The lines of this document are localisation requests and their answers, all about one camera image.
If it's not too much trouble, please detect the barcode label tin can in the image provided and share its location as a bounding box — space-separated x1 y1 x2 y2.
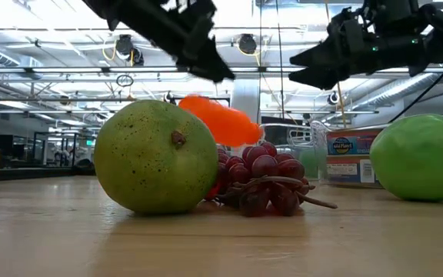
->
325 154 378 188

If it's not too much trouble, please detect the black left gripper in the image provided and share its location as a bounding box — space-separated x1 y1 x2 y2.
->
118 0 237 85

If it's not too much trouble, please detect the green pear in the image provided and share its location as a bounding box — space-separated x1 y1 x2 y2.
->
93 98 219 215

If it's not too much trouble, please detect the orange plastic bottle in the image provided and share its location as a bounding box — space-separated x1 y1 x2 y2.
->
178 94 264 149

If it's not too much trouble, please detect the green apple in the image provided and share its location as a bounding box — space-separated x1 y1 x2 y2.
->
369 113 443 202

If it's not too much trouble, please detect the thin black hanging cable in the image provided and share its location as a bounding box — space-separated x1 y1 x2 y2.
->
258 0 264 116

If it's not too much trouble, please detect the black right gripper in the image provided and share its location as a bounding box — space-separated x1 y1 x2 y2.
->
288 6 429 92

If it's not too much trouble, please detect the black table frame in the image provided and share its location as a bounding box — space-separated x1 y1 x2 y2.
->
0 165 98 182

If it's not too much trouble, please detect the blue label tuna can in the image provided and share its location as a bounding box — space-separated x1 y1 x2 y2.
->
325 128 384 156

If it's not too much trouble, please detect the red grape bunch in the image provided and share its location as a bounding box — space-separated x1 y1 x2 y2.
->
205 141 338 218

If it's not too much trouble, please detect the hanging black cable loop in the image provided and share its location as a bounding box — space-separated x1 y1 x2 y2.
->
115 74 135 88

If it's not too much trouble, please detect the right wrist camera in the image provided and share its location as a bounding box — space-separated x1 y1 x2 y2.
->
361 0 422 26

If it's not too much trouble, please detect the white building column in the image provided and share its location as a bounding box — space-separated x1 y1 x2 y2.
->
230 78 261 124

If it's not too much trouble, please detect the black screen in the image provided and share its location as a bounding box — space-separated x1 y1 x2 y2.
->
262 125 303 146

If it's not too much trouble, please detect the clear plastic bin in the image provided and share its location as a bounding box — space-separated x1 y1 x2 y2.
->
309 94 443 189

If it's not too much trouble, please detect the black cable with coil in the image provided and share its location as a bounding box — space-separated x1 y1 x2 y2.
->
275 0 286 121

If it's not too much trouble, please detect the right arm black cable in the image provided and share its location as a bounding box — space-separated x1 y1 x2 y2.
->
388 48 443 124

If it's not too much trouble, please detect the black rack frame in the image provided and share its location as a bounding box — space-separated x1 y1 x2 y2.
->
32 132 102 169

